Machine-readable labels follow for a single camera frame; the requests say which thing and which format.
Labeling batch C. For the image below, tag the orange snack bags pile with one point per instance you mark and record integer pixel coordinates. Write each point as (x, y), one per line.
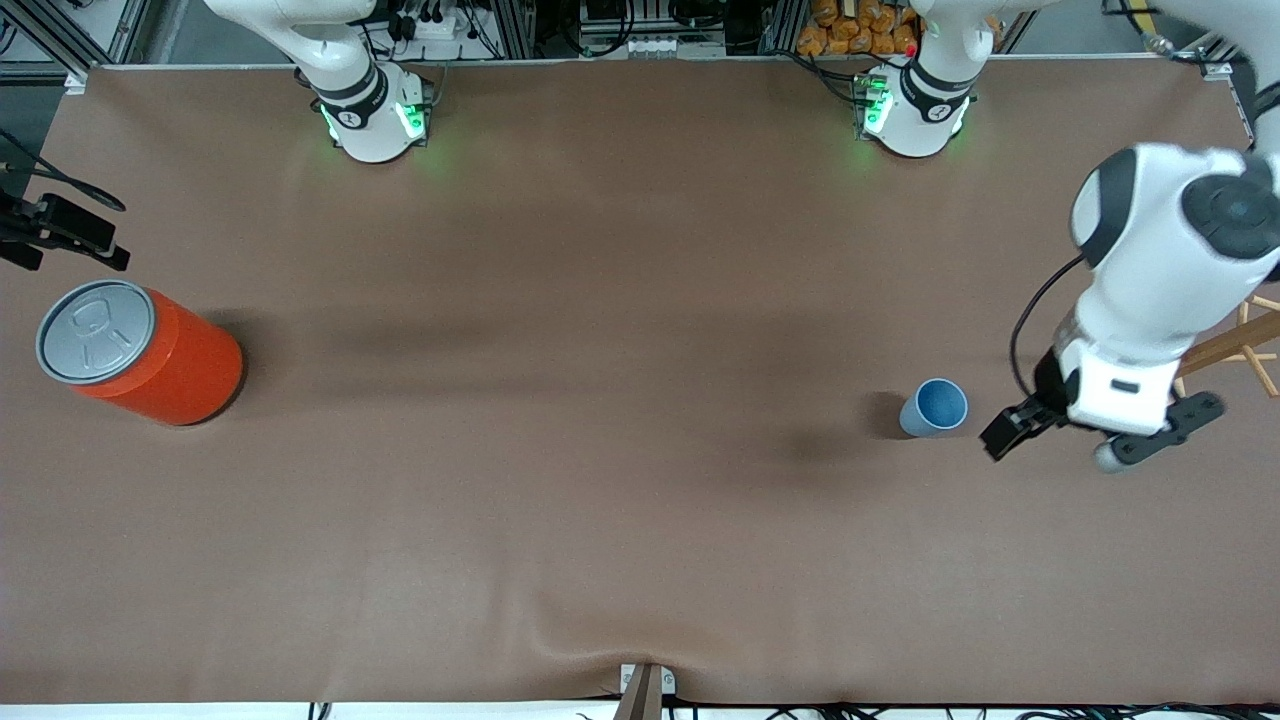
(850, 30)

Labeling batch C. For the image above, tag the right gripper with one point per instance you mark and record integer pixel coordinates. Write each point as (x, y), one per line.
(52, 223)

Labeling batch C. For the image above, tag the wooden mug tree rack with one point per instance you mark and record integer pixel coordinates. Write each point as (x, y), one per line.
(1230, 345)

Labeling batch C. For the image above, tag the brown table cover sheet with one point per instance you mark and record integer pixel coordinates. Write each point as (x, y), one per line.
(550, 400)

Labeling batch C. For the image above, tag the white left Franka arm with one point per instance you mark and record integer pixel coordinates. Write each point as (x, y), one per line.
(1150, 260)

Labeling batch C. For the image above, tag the orange can with silver lid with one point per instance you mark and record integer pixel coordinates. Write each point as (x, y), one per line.
(95, 330)

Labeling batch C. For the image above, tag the light blue plastic cup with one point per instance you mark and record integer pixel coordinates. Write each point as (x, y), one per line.
(935, 410)

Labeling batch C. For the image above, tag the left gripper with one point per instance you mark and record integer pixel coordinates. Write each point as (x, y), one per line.
(1047, 386)

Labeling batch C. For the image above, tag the metal table edge bracket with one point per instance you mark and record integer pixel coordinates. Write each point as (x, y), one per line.
(647, 690)

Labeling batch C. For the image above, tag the white power strip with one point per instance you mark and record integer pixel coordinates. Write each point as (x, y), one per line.
(440, 22)

